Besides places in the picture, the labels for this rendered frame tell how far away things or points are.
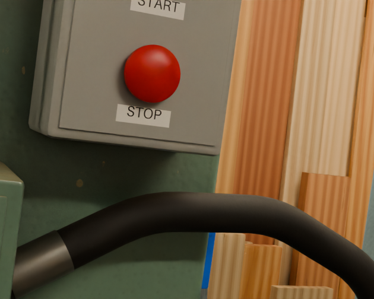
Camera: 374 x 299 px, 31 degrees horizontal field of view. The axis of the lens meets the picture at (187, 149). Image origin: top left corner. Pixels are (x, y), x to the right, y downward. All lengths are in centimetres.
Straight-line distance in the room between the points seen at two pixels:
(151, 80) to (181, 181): 11
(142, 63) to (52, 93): 5
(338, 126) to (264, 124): 28
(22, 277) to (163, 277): 11
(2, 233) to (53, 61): 9
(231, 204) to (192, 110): 7
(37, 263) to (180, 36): 14
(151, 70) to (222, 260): 150
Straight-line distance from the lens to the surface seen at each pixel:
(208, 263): 133
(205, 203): 40
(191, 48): 37
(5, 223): 34
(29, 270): 37
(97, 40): 36
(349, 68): 223
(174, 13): 37
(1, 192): 33
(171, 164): 44
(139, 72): 35
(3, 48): 41
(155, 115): 37
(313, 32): 212
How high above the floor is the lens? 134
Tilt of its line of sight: 3 degrees down
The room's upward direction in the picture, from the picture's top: 8 degrees clockwise
